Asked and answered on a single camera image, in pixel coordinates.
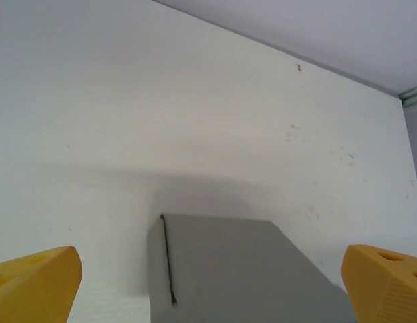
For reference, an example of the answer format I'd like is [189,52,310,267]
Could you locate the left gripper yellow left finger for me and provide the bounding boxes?
[0,246,83,323]

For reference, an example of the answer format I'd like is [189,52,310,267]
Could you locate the grey paper box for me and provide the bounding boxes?
[146,213,356,323]

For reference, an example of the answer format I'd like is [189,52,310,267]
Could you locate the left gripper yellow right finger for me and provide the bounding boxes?
[341,244,417,323]

